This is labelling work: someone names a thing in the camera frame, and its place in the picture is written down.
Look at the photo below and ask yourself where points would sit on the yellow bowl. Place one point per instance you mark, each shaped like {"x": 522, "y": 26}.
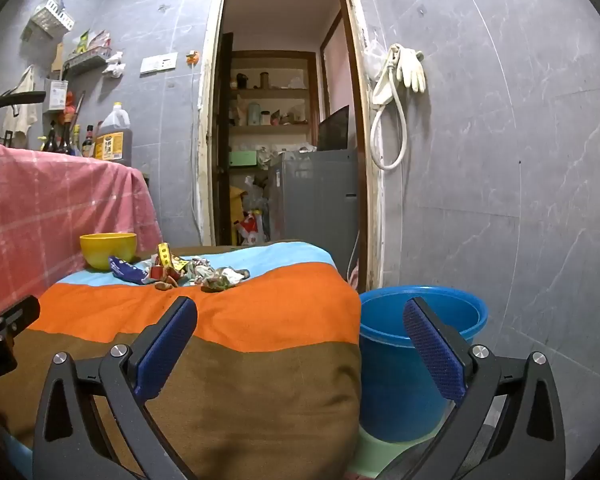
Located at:
{"x": 107, "y": 252}

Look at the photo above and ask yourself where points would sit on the white switch panel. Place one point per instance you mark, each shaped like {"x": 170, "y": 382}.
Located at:
{"x": 158, "y": 63}

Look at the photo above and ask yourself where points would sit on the metal wall rack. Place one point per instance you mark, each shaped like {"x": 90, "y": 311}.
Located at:
{"x": 85, "y": 60}

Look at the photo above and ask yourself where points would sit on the cream hanging towel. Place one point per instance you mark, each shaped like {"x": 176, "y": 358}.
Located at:
{"x": 22, "y": 110}

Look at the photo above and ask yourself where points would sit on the red and white sack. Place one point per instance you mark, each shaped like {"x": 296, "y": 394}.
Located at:
{"x": 252, "y": 227}

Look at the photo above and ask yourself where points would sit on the brown canister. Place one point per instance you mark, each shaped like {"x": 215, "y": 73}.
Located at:
{"x": 265, "y": 80}

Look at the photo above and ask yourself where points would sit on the striped blanket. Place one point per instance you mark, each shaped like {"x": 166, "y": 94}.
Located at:
{"x": 255, "y": 320}

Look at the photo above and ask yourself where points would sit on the green box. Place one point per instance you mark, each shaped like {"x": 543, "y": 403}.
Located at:
{"x": 243, "y": 158}

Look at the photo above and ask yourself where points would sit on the wooden shelf unit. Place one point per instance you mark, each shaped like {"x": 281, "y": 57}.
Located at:
{"x": 270, "y": 92}

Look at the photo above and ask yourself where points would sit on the wooden cutting board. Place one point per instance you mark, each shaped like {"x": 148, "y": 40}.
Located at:
{"x": 57, "y": 60}

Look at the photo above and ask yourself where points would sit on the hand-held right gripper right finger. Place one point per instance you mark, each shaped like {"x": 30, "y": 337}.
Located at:
{"x": 435, "y": 355}

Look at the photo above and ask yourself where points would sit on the black monitor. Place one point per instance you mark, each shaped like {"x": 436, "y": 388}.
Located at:
{"x": 334, "y": 130}

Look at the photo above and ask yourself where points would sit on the teal canister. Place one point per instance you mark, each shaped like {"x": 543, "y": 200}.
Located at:
{"x": 253, "y": 115}

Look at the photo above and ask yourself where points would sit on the large cooking oil bottle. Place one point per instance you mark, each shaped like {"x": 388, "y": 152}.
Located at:
{"x": 112, "y": 145}

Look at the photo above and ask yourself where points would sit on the pile of plastic bags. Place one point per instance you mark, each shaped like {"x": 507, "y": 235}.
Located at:
{"x": 255, "y": 190}

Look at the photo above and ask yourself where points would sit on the dark sauce bottle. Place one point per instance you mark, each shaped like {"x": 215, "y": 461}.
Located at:
{"x": 66, "y": 142}
{"x": 50, "y": 142}
{"x": 88, "y": 146}

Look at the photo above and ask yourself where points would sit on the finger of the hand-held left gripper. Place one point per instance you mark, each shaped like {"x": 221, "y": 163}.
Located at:
{"x": 10, "y": 317}

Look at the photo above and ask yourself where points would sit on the dark jar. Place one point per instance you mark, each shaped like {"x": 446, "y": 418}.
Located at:
{"x": 242, "y": 81}

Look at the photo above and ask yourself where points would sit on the orange wall hook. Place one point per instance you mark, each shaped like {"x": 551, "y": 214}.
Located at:
{"x": 193, "y": 57}

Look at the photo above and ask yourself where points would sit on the red plastic bag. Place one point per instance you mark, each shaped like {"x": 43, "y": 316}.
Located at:
{"x": 70, "y": 105}

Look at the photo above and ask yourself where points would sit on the red wrapper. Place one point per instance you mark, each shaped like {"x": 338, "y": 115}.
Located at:
{"x": 159, "y": 272}

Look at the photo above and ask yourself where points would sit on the black clip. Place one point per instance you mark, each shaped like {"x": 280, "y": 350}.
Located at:
{"x": 8, "y": 138}

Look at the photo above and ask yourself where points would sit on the cream rubber gloves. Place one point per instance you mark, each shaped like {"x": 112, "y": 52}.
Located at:
{"x": 412, "y": 72}

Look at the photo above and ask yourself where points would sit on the green seasoning packet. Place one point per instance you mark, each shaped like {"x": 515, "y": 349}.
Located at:
{"x": 82, "y": 42}

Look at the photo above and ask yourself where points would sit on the blue plastic bucket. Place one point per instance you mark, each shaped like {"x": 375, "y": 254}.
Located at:
{"x": 390, "y": 375}

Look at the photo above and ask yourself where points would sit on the white jar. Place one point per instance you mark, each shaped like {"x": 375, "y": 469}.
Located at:
{"x": 265, "y": 118}

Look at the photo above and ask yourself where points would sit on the blue snack wrapper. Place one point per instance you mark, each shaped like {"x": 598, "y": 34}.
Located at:
{"x": 127, "y": 270}

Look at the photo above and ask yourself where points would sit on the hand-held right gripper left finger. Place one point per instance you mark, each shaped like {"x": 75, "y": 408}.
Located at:
{"x": 162, "y": 355}

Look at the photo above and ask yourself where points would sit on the white seasoning packet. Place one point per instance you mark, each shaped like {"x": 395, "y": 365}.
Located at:
{"x": 100, "y": 40}

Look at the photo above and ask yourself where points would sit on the hanging clear plastic bag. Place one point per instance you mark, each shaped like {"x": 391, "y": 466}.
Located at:
{"x": 375, "y": 57}

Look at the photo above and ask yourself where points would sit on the white plastic basket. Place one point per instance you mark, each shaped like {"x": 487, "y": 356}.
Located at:
{"x": 47, "y": 19}

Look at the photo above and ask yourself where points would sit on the wooden door frame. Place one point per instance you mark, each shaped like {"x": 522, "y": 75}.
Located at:
{"x": 205, "y": 110}

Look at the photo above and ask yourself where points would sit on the white crumpled rag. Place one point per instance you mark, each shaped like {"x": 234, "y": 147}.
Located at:
{"x": 114, "y": 65}

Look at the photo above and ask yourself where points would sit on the knife holder white label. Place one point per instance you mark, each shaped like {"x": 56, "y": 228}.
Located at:
{"x": 56, "y": 94}

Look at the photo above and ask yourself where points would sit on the dark wooden door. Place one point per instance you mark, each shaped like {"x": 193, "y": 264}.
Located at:
{"x": 224, "y": 135}

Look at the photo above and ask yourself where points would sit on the pink item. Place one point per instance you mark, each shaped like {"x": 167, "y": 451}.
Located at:
{"x": 354, "y": 277}

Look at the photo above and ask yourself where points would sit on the pink checked cloth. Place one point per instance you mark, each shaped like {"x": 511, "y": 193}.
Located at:
{"x": 55, "y": 210}

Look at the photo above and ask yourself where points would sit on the brown peel piece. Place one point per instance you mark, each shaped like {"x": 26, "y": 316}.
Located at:
{"x": 162, "y": 287}

